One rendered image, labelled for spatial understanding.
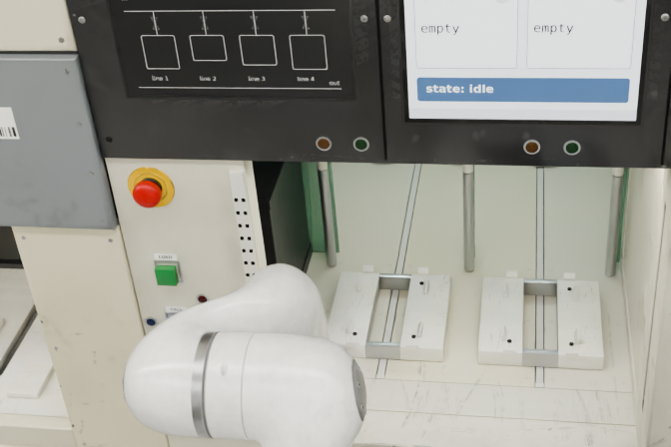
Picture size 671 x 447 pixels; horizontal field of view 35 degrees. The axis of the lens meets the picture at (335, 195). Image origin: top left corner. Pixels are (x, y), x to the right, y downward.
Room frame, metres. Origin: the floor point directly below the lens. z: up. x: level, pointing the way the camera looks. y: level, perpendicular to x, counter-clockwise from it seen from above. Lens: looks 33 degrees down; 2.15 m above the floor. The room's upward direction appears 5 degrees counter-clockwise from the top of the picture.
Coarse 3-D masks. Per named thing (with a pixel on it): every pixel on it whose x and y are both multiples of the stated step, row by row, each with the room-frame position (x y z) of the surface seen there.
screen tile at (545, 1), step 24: (528, 0) 1.16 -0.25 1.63; (552, 0) 1.15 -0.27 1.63; (576, 0) 1.15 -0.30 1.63; (600, 0) 1.14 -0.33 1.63; (528, 24) 1.16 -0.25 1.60; (624, 24) 1.13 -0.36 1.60; (528, 48) 1.16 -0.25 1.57; (552, 48) 1.15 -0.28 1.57; (576, 48) 1.14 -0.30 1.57; (600, 48) 1.14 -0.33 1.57; (624, 48) 1.13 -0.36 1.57
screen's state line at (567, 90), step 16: (416, 80) 1.19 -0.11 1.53; (432, 80) 1.18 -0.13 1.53; (448, 80) 1.18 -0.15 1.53; (464, 80) 1.17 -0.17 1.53; (480, 80) 1.17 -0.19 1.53; (496, 80) 1.16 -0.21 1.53; (512, 80) 1.16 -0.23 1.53; (528, 80) 1.16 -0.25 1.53; (544, 80) 1.15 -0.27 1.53; (560, 80) 1.15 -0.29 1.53; (576, 80) 1.14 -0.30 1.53; (592, 80) 1.14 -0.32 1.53; (608, 80) 1.14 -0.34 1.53; (624, 80) 1.13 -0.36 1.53; (432, 96) 1.18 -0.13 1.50; (448, 96) 1.18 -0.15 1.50; (464, 96) 1.17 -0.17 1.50; (480, 96) 1.17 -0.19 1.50; (496, 96) 1.16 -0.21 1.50; (512, 96) 1.16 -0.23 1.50; (528, 96) 1.16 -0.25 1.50; (544, 96) 1.15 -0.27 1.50; (560, 96) 1.15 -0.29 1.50; (576, 96) 1.14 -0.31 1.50; (592, 96) 1.14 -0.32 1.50; (608, 96) 1.14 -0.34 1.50; (624, 96) 1.13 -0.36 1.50
